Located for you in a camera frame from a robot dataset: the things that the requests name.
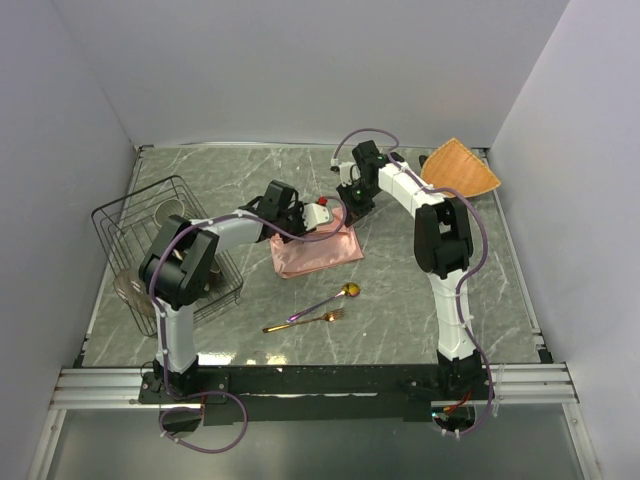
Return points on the clear glass bowl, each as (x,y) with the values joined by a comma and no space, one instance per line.
(132,291)

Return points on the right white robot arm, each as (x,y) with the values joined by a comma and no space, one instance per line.
(442,245)

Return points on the pink satin napkin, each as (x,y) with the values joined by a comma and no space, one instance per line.
(296,258)

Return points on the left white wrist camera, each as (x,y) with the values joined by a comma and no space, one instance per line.
(316,214)

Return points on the grey striped mug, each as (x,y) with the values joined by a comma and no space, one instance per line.
(166,209)

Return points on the brown ceramic plate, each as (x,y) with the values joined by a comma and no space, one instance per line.
(216,278)

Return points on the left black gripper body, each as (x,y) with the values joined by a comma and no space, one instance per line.
(292,220)

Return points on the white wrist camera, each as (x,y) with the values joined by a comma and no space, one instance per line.
(348,171)
(316,214)

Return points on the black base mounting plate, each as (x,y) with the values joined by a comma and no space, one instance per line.
(229,394)

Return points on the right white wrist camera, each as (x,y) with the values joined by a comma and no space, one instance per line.
(348,171)

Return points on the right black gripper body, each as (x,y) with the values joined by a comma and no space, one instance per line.
(358,198)

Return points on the aluminium rail frame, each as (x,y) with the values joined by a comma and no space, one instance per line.
(118,389)

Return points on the gold spoon with purple handle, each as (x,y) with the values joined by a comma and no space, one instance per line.
(348,290)

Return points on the rose gold fork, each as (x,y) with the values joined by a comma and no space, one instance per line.
(329,316)

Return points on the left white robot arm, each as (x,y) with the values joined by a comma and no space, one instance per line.
(176,269)

